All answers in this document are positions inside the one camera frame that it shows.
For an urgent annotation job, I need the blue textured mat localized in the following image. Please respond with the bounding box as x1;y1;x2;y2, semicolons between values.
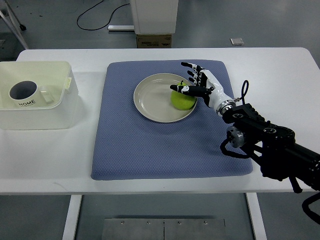
91;60;253;180

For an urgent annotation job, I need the white plastic bin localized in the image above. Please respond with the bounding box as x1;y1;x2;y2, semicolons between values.
0;61;79;130

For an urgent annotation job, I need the green pear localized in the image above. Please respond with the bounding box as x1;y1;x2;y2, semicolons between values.
170;90;197;111

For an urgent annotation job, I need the metal base plate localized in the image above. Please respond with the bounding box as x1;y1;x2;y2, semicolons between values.
101;218;227;240

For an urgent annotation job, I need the grey floor outlet plate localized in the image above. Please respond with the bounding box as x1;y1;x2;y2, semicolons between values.
230;37;245;46

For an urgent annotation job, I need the beige round plate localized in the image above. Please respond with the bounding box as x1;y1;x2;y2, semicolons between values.
133;73;197;123

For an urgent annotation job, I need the white machine base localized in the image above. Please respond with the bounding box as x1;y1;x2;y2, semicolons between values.
107;0;179;35

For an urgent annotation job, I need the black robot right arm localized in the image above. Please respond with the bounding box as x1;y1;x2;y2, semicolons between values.
220;80;320;194

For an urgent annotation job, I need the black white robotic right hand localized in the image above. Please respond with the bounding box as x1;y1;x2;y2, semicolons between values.
170;62;236;116

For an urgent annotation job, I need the brown cardboard box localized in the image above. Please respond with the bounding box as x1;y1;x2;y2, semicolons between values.
136;34;172;49

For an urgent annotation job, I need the white table frame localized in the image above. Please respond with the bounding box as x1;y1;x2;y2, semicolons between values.
62;192;267;240

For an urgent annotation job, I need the black floor cable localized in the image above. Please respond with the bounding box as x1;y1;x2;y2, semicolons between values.
76;0;132;31

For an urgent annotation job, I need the white HOME mug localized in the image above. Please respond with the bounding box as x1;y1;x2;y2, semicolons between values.
8;80;54;108

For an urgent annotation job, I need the metal chair leg with caster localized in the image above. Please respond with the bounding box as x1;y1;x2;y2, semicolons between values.
0;0;29;50

